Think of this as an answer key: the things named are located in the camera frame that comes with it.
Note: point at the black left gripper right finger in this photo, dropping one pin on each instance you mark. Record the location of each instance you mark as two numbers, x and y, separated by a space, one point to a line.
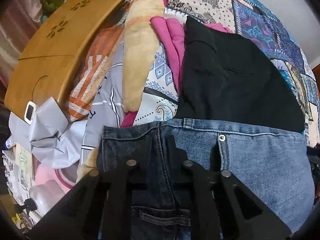
220 205

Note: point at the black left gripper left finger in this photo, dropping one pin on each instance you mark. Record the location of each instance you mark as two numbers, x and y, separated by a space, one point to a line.
100 204

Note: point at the blue denim jeans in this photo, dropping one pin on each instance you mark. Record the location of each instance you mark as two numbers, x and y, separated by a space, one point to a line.
271 162

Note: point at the white pump bottle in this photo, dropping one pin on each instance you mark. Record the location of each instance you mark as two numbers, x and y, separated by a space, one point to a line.
42 198

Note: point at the grey plastic bag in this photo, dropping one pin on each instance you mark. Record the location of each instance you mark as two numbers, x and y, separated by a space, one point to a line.
53 140

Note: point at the orange striped cloth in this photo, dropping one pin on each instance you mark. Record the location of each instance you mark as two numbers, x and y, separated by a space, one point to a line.
93 68

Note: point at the white small digital device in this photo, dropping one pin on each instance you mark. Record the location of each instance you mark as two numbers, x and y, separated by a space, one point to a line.
30 112

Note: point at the black folded garment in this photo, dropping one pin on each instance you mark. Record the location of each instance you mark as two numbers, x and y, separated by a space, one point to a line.
227 77

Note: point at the wooden lap desk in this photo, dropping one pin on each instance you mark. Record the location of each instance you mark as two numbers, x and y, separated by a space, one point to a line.
47 66

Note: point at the pink garment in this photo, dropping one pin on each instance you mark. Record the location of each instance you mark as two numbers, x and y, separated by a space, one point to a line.
163 82

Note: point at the striped pink curtain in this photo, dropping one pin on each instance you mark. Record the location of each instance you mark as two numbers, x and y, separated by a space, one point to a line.
20 19

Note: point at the blue patchwork bedspread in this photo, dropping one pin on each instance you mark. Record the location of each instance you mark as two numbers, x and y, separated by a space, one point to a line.
252 20

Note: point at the beige fleece blanket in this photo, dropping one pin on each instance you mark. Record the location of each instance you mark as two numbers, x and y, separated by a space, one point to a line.
119 95

